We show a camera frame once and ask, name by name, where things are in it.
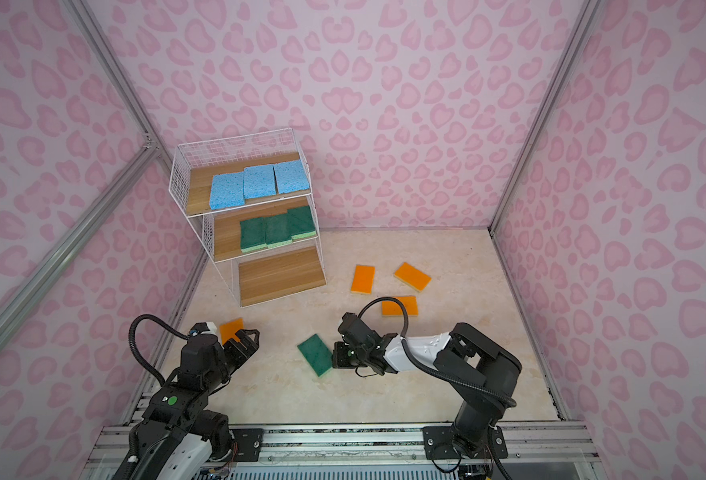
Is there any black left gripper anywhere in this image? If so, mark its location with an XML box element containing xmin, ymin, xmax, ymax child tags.
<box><xmin>204</xmin><ymin>326</ymin><xmax>259</xmax><ymax>395</ymax></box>

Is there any green scouring pad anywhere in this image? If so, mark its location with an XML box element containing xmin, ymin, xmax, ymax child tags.
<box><xmin>286</xmin><ymin>205</ymin><xmax>316</xmax><ymax>241</ymax></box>
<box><xmin>297</xmin><ymin>334</ymin><xmax>332</xmax><ymax>377</ymax></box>
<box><xmin>240</xmin><ymin>217</ymin><xmax>267</xmax><ymax>253</ymax></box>
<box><xmin>264</xmin><ymin>213</ymin><xmax>293</xmax><ymax>249</ymax></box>

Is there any blue sponge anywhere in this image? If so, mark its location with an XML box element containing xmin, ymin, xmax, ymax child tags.
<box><xmin>273</xmin><ymin>160</ymin><xmax>310</xmax><ymax>194</ymax></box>
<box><xmin>209</xmin><ymin>171</ymin><xmax>245</xmax><ymax>211</ymax></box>
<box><xmin>243</xmin><ymin>164</ymin><xmax>277</xmax><ymax>200</ymax></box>

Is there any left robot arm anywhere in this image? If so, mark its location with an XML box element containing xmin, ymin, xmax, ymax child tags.
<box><xmin>114</xmin><ymin>322</ymin><xmax>260</xmax><ymax>479</ymax></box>

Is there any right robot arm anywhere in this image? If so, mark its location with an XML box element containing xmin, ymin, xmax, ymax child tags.
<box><xmin>331</xmin><ymin>313</ymin><xmax>522</xmax><ymax>460</ymax></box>

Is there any orange sponge near shelf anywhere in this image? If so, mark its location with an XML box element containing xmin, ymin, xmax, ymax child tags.
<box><xmin>350</xmin><ymin>265</ymin><xmax>376</xmax><ymax>295</ymax></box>

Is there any orange sponge far left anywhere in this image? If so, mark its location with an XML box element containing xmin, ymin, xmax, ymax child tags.
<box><xmin>219</xmin><ymin>318</ymin><xmax>244</xmax><ymax>345</ymax></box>

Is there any orange sponge centre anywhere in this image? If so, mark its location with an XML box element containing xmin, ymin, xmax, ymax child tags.
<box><xmin>381</xmin><ymin>296</ymin><xmax>419</xmax><ymax>317</ymax></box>

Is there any orange sponge far right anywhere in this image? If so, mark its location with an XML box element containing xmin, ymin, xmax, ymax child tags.
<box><xmin>394</xmin><ymin>262</ymin><xmax>432</xmax><ymax>292</ymax></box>

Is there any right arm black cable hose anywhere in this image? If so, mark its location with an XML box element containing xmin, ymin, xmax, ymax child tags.
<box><xmin>357</xmin><ymin>296</ymin><xmax>517</xmax><ymax>409</ymax></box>

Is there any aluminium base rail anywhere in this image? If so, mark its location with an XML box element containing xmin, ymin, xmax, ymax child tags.
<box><xmin>85</xmin><ymin>421</ymin><xmax>600</xmax><ymax>480</ymax></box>

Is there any white wire three-tier shelf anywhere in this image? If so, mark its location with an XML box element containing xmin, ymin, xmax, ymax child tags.
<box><xmin>169</xmin><ymin>128</ymin><xmax>326</xmax><ymax>307</ymax></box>

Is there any aluminium diagonal frame bar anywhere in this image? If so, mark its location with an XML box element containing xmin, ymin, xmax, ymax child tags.
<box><xmin>0</xmin><ymin>142</ymin><xmax>158</xmax><ymax>353</ymax></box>

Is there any aluminium frame left corner post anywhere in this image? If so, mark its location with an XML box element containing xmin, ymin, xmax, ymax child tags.
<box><xmin>61</xmin><ymin>0</ymin><xmax>173</xmax><ymax>173</ymax></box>

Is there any aluminium frame corner post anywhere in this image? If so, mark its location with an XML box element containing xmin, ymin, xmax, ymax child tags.
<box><xmin>61</xmin><ymin>0</ymin><xmax>173</xmax><ymax>173</ymax></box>
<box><xmin>488</xmin><ymin>0</ymin><xmax>606</xmax><ymax>239</ymax></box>

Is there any aluminium frame right corner post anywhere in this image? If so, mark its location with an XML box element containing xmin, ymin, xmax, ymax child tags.
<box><xmin>488</xmin><ymin>0</ymin><xmax>606</xmax><ymax>239</ymax></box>

